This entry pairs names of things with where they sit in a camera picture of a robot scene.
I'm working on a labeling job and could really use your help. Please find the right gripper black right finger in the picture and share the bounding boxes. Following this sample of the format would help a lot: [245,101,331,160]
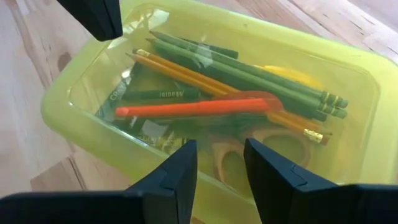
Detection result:
[244,138,398,224]

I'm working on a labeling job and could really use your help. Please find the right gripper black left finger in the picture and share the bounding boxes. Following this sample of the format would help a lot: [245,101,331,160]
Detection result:
[0,139,198,224]

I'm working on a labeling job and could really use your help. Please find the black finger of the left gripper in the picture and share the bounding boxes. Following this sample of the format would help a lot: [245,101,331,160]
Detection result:
[57,0,124,42]

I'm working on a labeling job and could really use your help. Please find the orange pencil with eraser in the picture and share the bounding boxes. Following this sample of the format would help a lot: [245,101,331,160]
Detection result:
[126,52,332,146]
[132,48,323,131]

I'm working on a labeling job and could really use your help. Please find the pink pen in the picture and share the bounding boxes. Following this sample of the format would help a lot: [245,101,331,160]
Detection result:
[114,98,272,118]

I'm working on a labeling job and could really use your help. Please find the yellow transparent pencil case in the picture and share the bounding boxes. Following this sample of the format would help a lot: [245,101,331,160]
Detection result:
[42,0,398,187]

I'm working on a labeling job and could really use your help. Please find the black Crayola marker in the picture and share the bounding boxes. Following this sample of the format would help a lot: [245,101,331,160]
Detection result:
[94,62,144,121]

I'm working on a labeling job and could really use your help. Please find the yellow labelled glue stick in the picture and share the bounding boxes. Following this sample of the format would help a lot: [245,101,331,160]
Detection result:
[136,132,189,153]

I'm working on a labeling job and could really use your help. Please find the dark green Maped marker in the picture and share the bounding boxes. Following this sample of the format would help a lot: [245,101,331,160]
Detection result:
[122,88,201,101]

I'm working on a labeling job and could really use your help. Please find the dark green pencil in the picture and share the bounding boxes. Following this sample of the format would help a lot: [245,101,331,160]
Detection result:
[178,36,239,60]

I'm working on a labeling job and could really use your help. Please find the orange handled scissors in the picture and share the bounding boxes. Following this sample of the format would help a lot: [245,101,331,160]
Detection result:
[206,127,313,194]

